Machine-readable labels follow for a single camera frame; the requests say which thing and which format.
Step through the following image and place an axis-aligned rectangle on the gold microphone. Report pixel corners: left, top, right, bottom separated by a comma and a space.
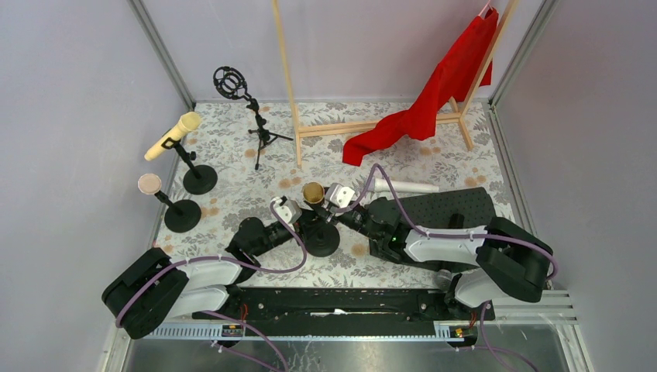
301, 181, 325, 207

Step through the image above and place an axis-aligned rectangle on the white microphone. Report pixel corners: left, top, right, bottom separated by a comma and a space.
368, 177, 440, 194

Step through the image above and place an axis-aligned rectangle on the black round-base mic stand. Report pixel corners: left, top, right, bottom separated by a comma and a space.
154, 191, 201, 233

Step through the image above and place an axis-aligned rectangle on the cream yellow microphone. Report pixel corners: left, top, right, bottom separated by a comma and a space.
144, 112, 201, 161

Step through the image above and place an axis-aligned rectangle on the black tripod shock-mount stand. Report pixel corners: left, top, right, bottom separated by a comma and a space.
212, 66, 293, 171

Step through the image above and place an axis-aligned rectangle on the pink microphone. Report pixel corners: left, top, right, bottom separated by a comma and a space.
137, 174, 162, 195

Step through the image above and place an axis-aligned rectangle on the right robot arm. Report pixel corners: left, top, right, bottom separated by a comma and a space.
311, 199, 556, 308

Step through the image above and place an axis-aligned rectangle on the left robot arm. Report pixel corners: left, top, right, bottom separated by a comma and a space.
101, 209, 339, 339

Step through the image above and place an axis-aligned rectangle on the dark perforated foam mat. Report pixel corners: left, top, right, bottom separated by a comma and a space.
369, 187, 513, 272

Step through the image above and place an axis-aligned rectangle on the black cylinder on mat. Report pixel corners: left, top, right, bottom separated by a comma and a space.
448, 213, 465, 229

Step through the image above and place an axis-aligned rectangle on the red cloth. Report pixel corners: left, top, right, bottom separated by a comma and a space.
342, 8, 499, 167

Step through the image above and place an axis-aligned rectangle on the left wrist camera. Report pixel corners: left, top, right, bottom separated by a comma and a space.
270, 197, 302, 226

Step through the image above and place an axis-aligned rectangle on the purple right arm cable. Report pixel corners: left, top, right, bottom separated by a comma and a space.
333, 163, 559, 281

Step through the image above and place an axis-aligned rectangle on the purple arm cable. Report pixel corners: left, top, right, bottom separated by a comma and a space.
115, 200, 309, 372
333, 163, 559, 281

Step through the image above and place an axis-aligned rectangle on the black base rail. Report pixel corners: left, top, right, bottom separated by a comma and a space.
217, 286, 494, 329

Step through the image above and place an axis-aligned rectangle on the wooden rack frame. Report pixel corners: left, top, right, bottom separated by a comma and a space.
271, 0, 520, 167

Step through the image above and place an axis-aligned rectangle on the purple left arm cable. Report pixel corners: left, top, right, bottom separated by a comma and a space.
115, 200, 309, 372

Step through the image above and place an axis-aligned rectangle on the grey slotted cable duct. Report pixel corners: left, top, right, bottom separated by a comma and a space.
145, 321, 478, 343

